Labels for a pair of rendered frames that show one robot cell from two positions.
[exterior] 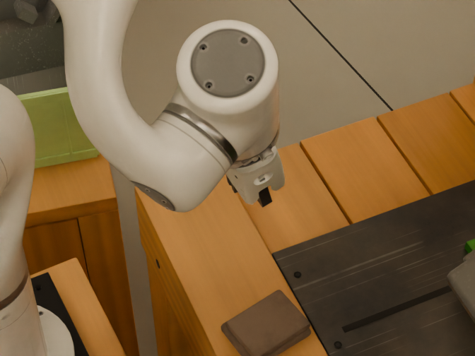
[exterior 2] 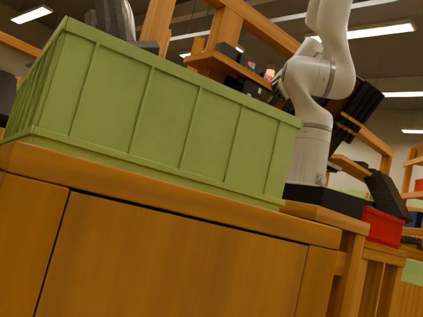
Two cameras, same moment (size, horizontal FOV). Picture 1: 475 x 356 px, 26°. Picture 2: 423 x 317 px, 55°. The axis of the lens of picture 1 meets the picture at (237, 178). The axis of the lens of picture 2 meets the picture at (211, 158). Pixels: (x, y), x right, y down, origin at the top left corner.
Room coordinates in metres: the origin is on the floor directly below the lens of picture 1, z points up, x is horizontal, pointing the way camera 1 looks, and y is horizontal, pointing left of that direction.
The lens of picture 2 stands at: (1.32, 1.46, 0.76)
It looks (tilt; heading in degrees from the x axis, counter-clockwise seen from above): 7 degrees up; 254
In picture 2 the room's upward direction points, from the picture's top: 14 degrees clockwise
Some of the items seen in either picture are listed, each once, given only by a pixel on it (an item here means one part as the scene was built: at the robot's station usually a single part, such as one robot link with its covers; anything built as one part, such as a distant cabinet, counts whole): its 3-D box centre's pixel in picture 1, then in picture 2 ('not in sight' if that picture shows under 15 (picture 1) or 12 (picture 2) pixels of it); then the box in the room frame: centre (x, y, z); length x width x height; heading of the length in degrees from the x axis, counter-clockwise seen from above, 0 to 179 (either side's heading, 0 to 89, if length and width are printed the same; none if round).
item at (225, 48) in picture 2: not in sight; (228, 55); (0.80, -0.55, 1.59); 0.15 x 0.07 x 0.07; 24
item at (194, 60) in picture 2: not in sight; (256, 88); (0.55, -0.70, 1.52); 0.90 x 0.25 x 0.04; 24
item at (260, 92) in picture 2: not in sight; (245, 97); (0.63, -0.61, 1.42); 0.17 x 0.12 x 0.15; 24
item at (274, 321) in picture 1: (266, 327); not in sight; (0.73, -0.04, 0.91); 0.10 x 0.08 x 0.03; 124
